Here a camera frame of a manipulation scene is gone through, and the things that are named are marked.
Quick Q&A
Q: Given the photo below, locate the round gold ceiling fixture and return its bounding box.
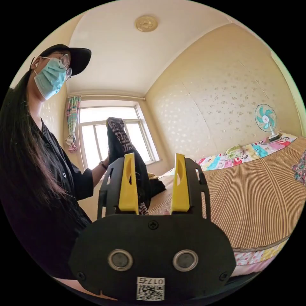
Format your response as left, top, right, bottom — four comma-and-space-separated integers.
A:
134, 15, 158, 32

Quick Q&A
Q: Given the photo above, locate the pile of clothes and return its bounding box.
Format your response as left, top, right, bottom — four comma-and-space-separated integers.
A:
291, 150, 306, 187

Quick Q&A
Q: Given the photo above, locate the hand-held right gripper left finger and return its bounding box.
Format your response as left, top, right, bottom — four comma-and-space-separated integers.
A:
118, 153, 139, 215

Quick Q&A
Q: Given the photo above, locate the person's left forearm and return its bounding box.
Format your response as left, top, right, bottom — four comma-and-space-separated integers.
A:
92, 160, 108, 189

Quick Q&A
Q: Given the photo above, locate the bed with woven mat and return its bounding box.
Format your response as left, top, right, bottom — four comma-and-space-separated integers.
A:
146, 133, 306, 273

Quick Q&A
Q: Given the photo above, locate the black long sleeve with print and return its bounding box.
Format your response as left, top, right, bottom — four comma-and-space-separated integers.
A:
106, 117, 167, 215

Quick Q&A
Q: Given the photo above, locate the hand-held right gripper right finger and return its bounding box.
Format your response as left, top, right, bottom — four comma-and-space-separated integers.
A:
171, 153, 191, 214

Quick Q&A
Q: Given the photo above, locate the person's body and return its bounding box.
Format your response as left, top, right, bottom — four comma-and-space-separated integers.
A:
0, 43, 94, 287

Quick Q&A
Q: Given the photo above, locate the teal table fan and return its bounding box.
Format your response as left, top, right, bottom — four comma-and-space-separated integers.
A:
254, 104, 281, 142

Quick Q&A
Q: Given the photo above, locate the green patterned pillow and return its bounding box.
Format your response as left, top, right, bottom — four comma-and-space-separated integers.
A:
225, 145, 245, 159

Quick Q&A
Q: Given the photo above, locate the colourful checked curtain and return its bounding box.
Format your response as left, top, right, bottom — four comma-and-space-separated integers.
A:
65, 95, 82, 152

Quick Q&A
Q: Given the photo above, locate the window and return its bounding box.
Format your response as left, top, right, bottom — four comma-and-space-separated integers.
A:
78, 101, 160, 170

